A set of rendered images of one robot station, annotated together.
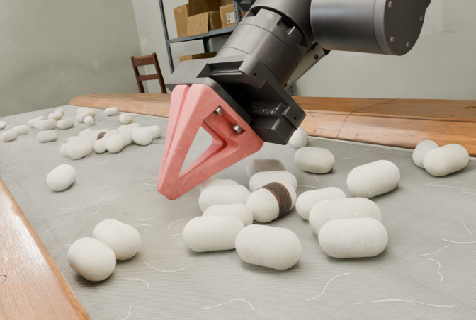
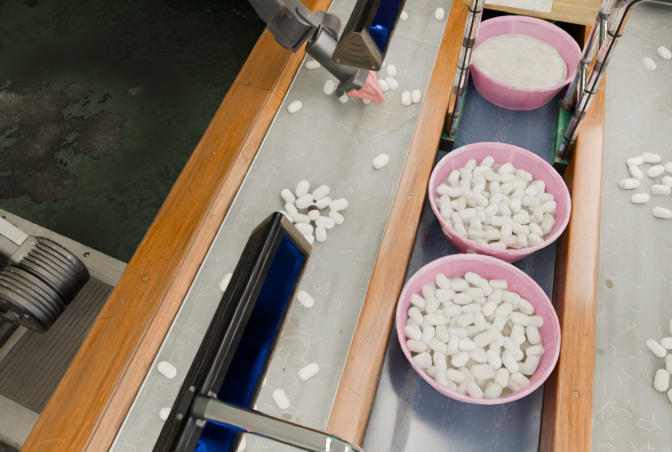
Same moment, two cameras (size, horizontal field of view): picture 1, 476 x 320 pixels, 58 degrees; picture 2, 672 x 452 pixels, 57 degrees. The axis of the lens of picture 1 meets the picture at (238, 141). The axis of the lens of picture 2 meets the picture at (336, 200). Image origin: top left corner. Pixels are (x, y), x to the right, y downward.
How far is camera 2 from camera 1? 1.53 m
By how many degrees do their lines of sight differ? 103
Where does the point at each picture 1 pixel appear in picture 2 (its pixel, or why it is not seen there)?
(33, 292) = (435, 80)
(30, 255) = (430, 92)
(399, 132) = (287, 75)
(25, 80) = not seen: outside the picture
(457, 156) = not seen: hidden behind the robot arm
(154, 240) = (395, 100)
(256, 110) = not seen: hidden behind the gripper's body
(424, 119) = (284, 65)
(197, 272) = (401, 83)
